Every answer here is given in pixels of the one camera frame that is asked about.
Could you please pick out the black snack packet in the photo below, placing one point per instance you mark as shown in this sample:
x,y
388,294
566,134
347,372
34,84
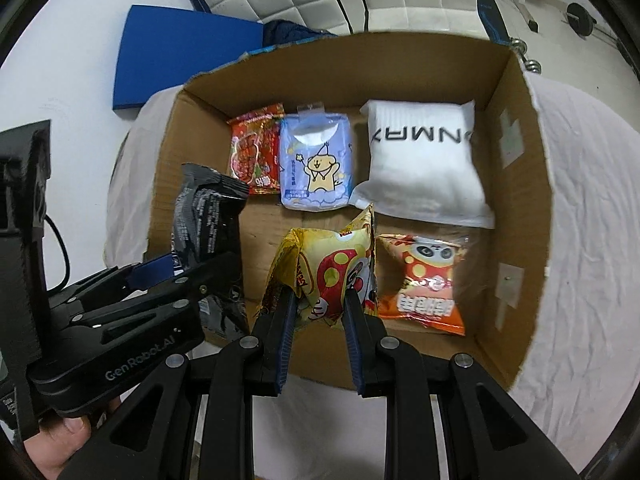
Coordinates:
x,y
205,210

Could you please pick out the yellow snack packet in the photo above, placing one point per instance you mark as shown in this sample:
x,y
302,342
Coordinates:
x,y
325,270

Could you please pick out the blue foam mat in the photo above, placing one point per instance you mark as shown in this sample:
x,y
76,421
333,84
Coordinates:
x,y
170,60

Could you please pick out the red snack packet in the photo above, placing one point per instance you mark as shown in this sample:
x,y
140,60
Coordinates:
x,y
252,150

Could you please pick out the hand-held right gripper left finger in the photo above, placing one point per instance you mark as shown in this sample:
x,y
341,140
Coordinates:
x,y
286,355

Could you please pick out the black and blue weight bench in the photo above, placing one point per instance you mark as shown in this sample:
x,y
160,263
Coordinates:
x,y
492,15

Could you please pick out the orange snack packet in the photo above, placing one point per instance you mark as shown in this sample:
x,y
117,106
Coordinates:
x,y
425,285

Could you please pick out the chrome dumbbell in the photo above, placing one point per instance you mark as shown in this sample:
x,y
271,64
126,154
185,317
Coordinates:
x,y
532,66
519,46

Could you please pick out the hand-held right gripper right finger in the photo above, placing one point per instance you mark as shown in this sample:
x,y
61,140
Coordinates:
x,y
352,350

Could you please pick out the person's left hand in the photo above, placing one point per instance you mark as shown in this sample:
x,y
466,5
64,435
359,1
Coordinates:
x,y
60,440

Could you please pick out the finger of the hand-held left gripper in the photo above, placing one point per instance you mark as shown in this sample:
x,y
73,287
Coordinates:
x,y
210,277
150,270

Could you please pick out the white sock pack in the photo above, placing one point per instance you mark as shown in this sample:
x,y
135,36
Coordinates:
x,y
425,170

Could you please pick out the short barbell with black plates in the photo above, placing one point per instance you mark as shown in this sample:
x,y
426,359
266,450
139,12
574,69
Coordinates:
x,y
580,20

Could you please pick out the dark blue cloth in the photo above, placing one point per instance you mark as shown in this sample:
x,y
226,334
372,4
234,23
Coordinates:
x,y
290,35

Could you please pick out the cardboard box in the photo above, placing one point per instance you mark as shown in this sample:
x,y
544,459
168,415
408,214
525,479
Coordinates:
x,y
260,230

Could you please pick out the blue tissue pack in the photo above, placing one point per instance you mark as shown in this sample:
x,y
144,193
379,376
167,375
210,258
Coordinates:
x,y
315,160

